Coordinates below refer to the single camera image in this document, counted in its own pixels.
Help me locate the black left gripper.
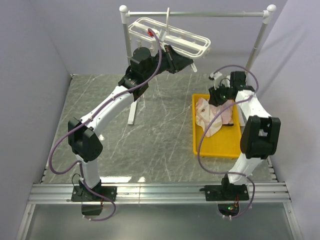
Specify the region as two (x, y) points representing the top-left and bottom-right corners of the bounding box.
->
(144, 45), (194, 81)

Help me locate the white end hanger clip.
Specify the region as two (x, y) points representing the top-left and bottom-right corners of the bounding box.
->
(190, 63), (198, 73)

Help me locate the white pink underwear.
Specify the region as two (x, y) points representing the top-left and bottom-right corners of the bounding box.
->
(195, 97), (223, 138)

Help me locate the white plastic clip hanger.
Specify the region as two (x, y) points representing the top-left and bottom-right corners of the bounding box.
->
(126, 8), (211, 60)

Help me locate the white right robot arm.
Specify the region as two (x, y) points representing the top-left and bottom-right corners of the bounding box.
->
(204, 71), (281, 202)

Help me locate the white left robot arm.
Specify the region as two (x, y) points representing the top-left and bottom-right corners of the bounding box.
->
(68, 45), (194, 216)

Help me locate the pink underwear in tray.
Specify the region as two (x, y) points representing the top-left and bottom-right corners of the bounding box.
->
(211, 100), (234, 126)

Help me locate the yellow plastic tray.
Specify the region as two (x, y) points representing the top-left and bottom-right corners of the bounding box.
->
(192, 93), (242, 159)

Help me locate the white metal clothes rack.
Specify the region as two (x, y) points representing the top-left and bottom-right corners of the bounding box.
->
(118, 4), (278, 126)

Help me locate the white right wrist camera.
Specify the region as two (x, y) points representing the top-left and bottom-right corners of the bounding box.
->
(208, 71), (224, 89)

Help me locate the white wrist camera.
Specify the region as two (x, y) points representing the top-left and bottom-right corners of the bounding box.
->
(208, 71), (224, 89)
(147, 28), (168, 43)

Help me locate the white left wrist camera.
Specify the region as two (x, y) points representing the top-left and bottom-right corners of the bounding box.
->
(147, 28), (168, 43)

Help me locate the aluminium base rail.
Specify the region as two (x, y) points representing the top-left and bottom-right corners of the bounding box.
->
(16, 181), (303, 240)

